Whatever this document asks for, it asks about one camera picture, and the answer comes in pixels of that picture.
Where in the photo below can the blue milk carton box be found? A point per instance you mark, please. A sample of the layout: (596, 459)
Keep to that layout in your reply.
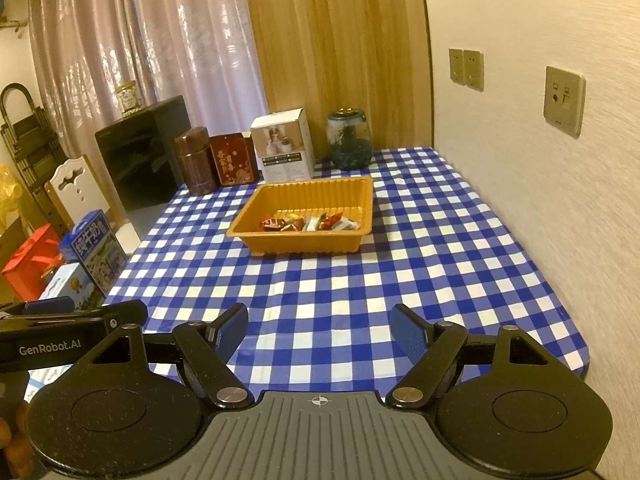
(95, 255)

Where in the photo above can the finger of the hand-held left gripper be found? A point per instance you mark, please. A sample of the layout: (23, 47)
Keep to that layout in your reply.
(50, 304)
(127, 312)

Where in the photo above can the light blue patterned cloth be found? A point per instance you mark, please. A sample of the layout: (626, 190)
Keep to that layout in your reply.
(47, 380)

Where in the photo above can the brown candy red wrapper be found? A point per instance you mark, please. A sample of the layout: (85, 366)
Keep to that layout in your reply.
(292, 226)

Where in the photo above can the white humidifier box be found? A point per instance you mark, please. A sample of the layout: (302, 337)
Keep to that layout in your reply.
(280, 150)

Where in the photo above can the yellow plastic bag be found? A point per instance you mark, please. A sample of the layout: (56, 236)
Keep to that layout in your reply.
(7, 195)

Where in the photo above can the black metal rack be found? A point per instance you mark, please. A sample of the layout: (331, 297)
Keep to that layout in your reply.
(25, 150)

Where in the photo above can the silver snack packet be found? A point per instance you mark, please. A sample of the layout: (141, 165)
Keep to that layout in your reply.
(311, 224)
(347, 226)

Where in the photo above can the wooden wall panel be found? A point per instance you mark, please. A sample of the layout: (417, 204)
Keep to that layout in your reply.
(340, 35)

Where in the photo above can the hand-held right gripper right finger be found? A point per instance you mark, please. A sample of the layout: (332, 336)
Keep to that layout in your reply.
(410, 332)

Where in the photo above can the small glass jar yellow label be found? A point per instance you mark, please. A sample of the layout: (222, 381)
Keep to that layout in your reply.
(128, 100)

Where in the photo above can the red snack packet brown print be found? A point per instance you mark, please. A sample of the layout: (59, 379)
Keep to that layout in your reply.
(270, 225)

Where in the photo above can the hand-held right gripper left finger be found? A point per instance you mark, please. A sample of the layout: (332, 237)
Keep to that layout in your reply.
(235, 330)

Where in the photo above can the light blue carton box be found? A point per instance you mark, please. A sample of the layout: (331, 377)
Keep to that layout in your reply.
(67, 285)

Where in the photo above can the blue checked tablecloth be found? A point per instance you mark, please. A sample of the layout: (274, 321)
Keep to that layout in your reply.
(350, 285)

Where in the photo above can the red gift box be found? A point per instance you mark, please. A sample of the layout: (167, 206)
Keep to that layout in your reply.
(232, 162)

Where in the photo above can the brown thermos flask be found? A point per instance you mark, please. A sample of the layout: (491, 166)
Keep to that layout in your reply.
(195, 165)

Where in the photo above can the red gift bag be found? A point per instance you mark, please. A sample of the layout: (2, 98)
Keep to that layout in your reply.
(30, 265)

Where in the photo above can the red snack packet yellow label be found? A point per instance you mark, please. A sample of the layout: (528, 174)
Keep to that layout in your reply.
(330, 221)

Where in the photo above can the person's left hand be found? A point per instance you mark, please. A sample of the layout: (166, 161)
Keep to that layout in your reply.
(7, 440)

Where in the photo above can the glass jar with green base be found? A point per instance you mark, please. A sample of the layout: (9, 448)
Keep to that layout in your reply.
(350, 140)

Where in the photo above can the black glossy cabinet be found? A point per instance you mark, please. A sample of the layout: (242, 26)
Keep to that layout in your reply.
(135, 165)

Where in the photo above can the pink sheer curtain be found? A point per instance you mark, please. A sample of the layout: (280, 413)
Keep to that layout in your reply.
(175, 35)

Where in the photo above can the orange plastic tray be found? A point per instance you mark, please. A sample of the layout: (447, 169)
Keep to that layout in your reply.
(300, 242)

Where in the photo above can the beige wall data outlet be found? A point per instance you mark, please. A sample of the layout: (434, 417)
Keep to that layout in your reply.
(565, 100)

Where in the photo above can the beige wall socket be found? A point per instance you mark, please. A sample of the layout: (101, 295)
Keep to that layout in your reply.
(473, 70)
(456, 65)

